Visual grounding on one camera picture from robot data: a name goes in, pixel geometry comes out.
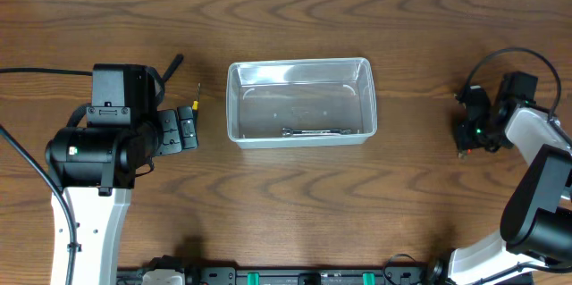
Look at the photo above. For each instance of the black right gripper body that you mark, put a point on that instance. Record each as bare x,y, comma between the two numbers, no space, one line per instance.
475,132

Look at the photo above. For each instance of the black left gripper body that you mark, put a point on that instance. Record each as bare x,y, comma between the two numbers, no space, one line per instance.
167,141

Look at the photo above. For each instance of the black yellow screwdriver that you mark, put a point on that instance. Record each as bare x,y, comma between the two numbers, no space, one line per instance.
195,103

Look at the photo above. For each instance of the silver combination wrench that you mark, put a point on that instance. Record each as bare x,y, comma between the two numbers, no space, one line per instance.
290,133

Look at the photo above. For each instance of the small claw hammer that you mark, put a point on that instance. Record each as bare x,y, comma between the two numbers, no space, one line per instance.
174,65

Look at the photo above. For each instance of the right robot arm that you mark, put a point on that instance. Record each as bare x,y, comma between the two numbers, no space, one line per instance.
535,230

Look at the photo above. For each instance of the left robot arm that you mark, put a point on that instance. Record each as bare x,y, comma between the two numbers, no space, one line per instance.
95,159

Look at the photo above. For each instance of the clear plastic container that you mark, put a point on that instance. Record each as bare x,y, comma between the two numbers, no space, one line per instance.
264,97

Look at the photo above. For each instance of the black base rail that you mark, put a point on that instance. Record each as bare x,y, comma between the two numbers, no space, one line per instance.
170,270

